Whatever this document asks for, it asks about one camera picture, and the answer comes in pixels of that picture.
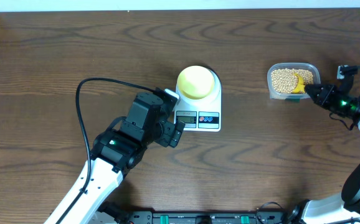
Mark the pale yellow plastic bowl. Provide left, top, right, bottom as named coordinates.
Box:
left=177, top=65, right=215, bottom=100

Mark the white digital kitchen scale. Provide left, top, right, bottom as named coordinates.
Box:
left=174, top=67, right=222, bottom=132

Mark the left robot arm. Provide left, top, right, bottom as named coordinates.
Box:
left=46, top=89, right=184, bottom=223

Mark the clear plastic container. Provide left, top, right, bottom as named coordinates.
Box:
left=267, top=62, right=321, bottom=100

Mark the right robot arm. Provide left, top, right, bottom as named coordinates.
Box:
left=288, top=78, right=360, bottom=224

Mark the yellow plastic measuring scoop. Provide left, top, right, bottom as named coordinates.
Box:
left=292, top=73, right=305, bottom=94

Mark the pile of soybeans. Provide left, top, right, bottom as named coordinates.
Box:
left=271, top=68, right=313, bottom=94

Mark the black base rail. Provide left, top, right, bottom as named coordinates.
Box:
left=98, top=202, right=293, bottom=224

